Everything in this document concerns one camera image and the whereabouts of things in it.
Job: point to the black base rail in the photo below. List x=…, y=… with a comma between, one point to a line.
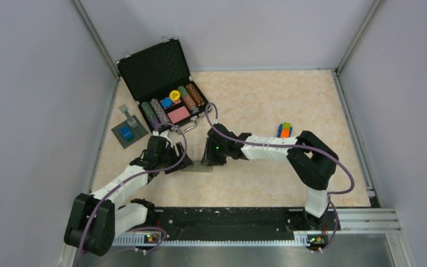
x=233, y=226

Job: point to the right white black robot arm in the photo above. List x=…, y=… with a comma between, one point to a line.
x=312, y=160

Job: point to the yellow poker chip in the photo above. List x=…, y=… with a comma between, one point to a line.
x=175, y=95

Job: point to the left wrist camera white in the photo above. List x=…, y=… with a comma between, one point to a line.
x=164, y=134

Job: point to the colourful toy block car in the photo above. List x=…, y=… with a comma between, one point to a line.
x=284, y=130

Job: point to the black poker chip case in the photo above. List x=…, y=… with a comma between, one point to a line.
x=155, y=71

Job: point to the purple green poker chip stack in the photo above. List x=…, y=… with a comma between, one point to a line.
x=157, y=118

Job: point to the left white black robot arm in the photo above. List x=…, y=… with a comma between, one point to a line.
x=96, y=219

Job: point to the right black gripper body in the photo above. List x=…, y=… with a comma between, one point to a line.
x=219, y=152

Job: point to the grey lego plate with bricks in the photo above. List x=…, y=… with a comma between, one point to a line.
x=130, y=130

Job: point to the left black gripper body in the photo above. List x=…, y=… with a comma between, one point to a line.
x=170, y=157

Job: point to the brown poker chip stack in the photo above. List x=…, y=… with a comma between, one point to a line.
x=195, y=94

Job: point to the pink card deck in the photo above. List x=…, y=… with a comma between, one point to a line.
x=178, y=114

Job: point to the blue poker chip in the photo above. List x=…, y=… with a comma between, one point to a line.
x=166, y=102

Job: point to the white remote control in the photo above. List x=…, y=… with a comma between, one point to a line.
x=197, y=166

